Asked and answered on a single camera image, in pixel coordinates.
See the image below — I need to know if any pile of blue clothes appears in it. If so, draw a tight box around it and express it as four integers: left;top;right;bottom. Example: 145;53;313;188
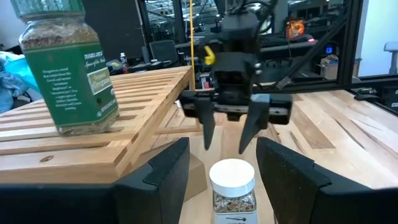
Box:
0;51;41;113

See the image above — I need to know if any black metal rig frame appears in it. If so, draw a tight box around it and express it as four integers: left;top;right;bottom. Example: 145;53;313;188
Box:
257;0;398;94

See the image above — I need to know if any background cardboard box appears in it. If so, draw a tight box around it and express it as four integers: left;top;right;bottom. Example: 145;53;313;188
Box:
320;55;340;80

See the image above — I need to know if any small orange box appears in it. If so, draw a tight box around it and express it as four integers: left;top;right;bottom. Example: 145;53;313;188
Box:
285;20;305;40

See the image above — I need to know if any green-lid oregano jar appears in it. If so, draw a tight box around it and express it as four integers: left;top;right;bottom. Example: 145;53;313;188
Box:
11;0;121;136

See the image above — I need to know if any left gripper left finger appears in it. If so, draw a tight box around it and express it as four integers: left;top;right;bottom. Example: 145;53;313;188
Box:
113;136;190;224

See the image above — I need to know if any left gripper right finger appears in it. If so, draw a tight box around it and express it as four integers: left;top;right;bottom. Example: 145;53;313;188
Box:
256;136;333;224

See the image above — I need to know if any black office chair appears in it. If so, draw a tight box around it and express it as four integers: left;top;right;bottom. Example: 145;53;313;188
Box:
149;39;180;65

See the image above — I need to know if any white-lid bagel seasoning jar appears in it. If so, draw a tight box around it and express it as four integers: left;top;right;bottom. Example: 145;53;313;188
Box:
208;158;259;224

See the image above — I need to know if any yellow cable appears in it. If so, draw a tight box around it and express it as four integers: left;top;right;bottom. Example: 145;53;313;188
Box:
189;0;197;91

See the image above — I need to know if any small cardboard box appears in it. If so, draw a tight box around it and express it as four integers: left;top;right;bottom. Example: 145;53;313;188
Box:
183;152;208;202

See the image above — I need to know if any red white packet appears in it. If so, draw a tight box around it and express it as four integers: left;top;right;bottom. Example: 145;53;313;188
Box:
200;73;214;90

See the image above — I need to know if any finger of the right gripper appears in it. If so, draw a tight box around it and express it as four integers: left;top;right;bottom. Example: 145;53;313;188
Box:
238;95;270;155
196;98;216;150

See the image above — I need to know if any wooden slatted shelf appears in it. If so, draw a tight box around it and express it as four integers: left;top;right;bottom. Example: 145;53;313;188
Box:
0;65;203;185

